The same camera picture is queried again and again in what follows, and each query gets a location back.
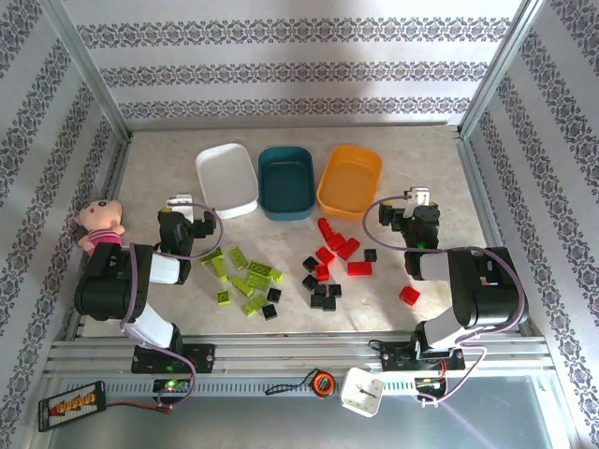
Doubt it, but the long red lego brick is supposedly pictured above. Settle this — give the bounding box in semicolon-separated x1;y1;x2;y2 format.
316;216;339;242

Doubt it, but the white plastic container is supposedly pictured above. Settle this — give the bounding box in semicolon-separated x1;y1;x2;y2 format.
194;142;259;220

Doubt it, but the orange plastic container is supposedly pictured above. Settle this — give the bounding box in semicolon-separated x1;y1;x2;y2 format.
315;143;384;223

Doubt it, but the pink plush doll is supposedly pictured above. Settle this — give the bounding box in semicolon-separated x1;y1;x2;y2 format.
76;198;126;257

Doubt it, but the teal plastic container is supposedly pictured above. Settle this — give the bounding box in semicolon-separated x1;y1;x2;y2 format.
256;146;315;222

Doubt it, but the controller board with green light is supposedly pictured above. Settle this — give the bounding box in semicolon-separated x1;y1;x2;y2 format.
153;377;192;394

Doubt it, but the white square clock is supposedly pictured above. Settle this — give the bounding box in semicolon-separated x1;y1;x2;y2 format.
339;367;386;419

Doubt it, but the orange black tape measure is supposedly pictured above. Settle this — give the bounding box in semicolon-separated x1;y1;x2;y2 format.
265;368;337;398

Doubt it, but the grey metal shelf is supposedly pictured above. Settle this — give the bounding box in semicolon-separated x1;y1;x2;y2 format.
46;376;577;449

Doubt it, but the black battery board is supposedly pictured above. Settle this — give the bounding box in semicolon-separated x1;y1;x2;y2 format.
37;379;108;434

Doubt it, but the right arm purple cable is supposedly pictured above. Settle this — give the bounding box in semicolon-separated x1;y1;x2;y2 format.
362;196;529;407

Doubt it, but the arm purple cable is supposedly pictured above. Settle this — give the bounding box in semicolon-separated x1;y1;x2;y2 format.
362;196;529;407
119;201;224;412

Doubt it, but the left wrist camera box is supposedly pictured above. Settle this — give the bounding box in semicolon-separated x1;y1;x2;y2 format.
165;192;196;225

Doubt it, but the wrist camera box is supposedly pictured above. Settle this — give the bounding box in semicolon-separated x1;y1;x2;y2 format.
402;185;434;219
165;192;196;225

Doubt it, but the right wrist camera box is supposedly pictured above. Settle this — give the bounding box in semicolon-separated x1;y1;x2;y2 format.
402;185;434;219

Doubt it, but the aluminium side rail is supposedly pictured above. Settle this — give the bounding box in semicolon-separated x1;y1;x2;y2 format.
63;135;135;340
452;133;534;338

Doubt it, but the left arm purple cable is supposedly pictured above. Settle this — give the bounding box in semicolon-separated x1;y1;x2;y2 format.
119;201;224;412

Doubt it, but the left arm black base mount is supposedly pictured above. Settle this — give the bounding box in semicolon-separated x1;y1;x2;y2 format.
130;343;217;375

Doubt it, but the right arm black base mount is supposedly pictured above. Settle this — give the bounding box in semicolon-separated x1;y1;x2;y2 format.
379;343;467;373

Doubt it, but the controller board with wires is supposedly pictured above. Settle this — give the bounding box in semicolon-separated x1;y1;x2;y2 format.
411;373;448;392

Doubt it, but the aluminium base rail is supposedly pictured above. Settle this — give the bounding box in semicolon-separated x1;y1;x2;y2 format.
44;332;549;379

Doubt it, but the slotted grey cable duct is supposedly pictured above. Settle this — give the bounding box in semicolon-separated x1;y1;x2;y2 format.
106;377;422;398

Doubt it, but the red wire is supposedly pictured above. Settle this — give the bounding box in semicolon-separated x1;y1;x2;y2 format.
103;401;170;415

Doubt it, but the aluminium frame post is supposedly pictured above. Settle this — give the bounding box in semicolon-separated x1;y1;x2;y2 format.
457;0;548;139
44;0;135;141

